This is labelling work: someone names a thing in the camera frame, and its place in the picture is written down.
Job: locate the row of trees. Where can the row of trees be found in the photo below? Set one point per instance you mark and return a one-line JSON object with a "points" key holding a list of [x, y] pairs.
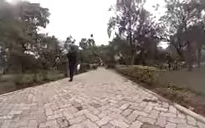
{"points": [[133, 36]]}

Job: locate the pale concrete kerb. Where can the pale concrete kerb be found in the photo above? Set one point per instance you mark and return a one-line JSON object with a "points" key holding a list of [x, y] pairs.
{"points": [[193, 114]]}

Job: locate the grey stone paved path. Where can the grey stone paved path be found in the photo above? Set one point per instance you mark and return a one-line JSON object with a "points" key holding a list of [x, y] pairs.
{"points": [[100, 100]]}

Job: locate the grass lawn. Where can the grass lawn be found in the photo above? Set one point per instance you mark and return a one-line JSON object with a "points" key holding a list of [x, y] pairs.
{"points": [[20, 81]]}

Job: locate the person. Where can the person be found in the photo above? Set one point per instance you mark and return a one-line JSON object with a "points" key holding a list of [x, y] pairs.
{"points": [[72, 62]]}

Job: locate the low green hedge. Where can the low green hedge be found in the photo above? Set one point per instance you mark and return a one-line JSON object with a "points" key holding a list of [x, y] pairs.
{"points": [[140, 72]]}

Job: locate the grass verge with bare soil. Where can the grass verge with bare soil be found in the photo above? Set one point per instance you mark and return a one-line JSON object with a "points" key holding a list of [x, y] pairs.
{"points": [[190, 86]]}

